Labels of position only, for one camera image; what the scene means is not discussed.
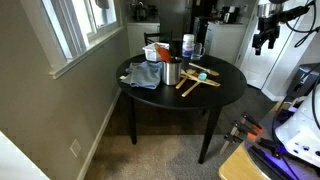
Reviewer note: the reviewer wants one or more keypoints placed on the round black table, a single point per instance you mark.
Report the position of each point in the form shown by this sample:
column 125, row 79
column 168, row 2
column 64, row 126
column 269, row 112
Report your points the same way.
column 186, row 95

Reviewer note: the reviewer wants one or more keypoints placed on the white kitchen cabinet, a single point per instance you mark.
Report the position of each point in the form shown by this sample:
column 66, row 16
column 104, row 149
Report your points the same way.
column 225, row 41

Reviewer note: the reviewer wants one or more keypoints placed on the black orange clamp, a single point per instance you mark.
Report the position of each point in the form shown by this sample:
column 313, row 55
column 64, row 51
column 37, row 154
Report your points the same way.
column 230, row 141
column 243, row 128
column 250, row 120

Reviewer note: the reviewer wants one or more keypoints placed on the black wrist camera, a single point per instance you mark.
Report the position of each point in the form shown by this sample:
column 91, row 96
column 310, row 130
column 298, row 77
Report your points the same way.
column 295, row 14

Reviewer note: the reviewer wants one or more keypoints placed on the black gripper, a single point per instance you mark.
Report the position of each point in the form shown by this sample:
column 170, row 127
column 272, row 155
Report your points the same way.
column 268, row 26

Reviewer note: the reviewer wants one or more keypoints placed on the black electronics box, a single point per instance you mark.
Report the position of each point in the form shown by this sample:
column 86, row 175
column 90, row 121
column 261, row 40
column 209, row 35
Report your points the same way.
column 304, row 81

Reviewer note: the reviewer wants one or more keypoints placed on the white counter cabinet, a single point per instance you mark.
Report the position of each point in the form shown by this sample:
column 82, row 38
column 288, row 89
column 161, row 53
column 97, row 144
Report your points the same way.
column 141, row 35

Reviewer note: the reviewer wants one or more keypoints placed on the white wall outlet plate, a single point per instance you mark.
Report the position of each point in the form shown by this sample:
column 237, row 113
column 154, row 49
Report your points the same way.
column 75, row 147

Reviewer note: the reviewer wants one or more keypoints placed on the wooden spatula teal head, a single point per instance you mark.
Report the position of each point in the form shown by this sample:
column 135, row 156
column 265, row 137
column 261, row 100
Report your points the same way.
column 196, row 83

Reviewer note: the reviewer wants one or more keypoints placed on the wooden fork spoon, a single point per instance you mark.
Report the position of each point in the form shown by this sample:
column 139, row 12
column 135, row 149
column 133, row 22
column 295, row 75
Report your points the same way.
column 206, row 69

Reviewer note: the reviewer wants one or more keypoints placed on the blue cloth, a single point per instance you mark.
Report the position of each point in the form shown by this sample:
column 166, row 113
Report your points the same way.
column 144, row 75

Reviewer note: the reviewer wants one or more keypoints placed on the white door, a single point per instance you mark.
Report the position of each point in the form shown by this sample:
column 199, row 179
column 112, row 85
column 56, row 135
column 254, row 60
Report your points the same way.
column 263, row 66

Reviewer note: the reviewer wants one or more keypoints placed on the wooden robot platform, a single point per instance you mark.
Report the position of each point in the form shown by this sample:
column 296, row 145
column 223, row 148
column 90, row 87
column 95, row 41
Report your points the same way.
column 236, row 165

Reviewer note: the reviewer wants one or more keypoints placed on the clear glass cup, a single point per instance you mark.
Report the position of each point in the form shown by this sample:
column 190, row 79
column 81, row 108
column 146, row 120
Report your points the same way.
column 197, row 52

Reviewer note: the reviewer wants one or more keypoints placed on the silver tin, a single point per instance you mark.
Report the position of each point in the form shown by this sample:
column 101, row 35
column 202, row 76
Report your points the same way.
column 171, row 73

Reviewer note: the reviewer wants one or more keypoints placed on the white framed window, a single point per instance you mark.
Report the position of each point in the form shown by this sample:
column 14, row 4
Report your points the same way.
column 78, row 30

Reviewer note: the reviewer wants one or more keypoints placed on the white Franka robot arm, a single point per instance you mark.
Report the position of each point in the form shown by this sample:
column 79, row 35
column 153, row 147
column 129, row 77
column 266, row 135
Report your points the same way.
column 300, row 130

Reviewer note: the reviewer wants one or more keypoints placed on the white plastic basket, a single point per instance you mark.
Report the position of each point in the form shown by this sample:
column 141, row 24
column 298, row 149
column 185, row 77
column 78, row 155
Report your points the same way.
column 152, row 52

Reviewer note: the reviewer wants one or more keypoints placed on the black coffee maker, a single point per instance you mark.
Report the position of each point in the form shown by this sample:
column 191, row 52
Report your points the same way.
column 230, row 14

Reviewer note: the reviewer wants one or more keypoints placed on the black spatula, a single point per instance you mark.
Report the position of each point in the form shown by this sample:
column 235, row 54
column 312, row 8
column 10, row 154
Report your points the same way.
column 173, row 59

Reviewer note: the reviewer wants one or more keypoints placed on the long wooden stick utensil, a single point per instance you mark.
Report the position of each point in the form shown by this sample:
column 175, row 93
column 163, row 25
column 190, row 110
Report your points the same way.
column 210, row 83

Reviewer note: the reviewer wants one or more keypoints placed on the white bottle blue label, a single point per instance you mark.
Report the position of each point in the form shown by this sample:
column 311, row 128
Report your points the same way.
column 188, row 45

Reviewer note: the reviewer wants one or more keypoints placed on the black dining chair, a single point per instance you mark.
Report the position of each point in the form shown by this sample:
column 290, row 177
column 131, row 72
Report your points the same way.
column 156, row 37

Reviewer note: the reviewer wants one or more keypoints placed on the orange spatula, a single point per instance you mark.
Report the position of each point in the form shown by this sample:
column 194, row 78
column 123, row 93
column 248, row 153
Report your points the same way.
column 163, row 53

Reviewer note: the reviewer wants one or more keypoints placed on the flat wooden spatula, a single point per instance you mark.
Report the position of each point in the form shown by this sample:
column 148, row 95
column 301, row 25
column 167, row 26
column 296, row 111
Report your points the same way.
column 193, row 76

